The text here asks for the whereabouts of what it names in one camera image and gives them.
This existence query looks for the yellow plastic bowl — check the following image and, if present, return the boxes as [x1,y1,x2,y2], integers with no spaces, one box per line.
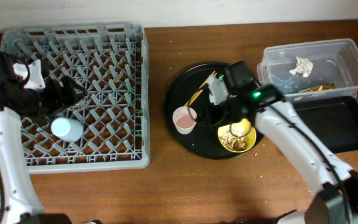
[218,119,257,153]

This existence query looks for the light blue plastic cup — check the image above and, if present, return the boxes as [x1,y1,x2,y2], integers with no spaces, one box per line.
[51,118,83,142]

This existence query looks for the pink plastic cup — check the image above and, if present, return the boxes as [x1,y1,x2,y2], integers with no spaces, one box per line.
[172,106,197,134]

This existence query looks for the brown snack wrapper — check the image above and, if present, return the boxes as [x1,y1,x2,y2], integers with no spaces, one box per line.
[299,83,337,93]

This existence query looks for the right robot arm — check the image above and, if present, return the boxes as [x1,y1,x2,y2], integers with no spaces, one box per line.
[200,61,358,223]

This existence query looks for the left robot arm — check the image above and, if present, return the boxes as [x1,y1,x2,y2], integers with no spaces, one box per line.
[0,51,87,223]

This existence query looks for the grey plastic dishwasher rack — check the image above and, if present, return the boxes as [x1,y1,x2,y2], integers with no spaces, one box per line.
[0,24,150,174]

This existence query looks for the clear plastic waste bin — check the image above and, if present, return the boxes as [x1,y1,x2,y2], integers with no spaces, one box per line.
[257,39,358,103]

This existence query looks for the black rectangular waste tray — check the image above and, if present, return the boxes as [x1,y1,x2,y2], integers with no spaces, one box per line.
[293,96,358,154]

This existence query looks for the food scraps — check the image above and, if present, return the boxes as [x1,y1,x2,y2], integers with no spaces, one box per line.
[220,131,247,151]

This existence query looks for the wooden chopstick lower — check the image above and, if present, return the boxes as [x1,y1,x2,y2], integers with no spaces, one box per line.
[185,73,228,107]

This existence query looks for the wooden chopstick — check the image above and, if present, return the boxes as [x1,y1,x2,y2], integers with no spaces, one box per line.
[184,79,208,106]
[185,73,228,107]

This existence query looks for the wooden chopstick upper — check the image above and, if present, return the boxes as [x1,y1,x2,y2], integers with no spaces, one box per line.
[184,79,208,106]

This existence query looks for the round black serving tray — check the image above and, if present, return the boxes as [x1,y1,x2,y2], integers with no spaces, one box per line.
[163,62,267,161]

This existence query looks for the crumpled white paper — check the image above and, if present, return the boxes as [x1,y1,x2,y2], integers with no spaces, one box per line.
[289,56,313,78]

